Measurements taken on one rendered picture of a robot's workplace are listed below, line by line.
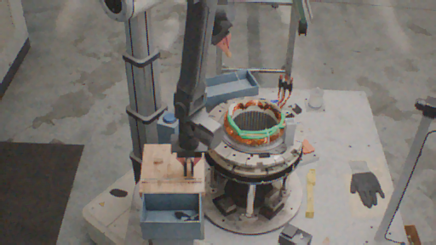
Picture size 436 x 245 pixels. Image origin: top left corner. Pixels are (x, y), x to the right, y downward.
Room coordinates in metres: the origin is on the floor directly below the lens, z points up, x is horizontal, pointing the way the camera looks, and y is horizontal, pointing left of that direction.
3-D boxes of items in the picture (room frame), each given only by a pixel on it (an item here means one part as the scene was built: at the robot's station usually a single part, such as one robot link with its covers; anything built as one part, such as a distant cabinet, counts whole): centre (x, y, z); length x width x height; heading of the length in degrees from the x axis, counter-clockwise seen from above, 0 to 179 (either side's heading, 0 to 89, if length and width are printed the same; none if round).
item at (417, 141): (0.94, -0.56, 1.07); 0.03 x 0.03 x 0.57; 64
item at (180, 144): (0.99, 0.08, 1.21); 0.10 x 0.07 x 0.07; 93
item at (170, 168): (1.02, 0.13, 1.05); 0.20 x 0.19 x 0.02; 2
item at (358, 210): (1.19, -0.57, 0.78); 0.31 x 0.19 x 0.01; 179
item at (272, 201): (1.07, -0.20, 0.85); 0.06 x 0.04 x 0.05; 137
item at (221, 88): (1.43, -0.01, 0.92); 0.25 x 0.11 x 0.28; 111
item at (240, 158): (1.16, -0.12, 1.09); 0.32 x 0.32 x 0.01
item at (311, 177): (1.15, -0.34, 0.80); 0.22 x 0.04 x 0.03; 172
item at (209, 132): (0.97, 0.04, 1.30); 0.11 x 0.09 x 0.12; 52
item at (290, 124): (1.10, -0.22, 1.14); 0.03 x 0.03 x 0.09; 5
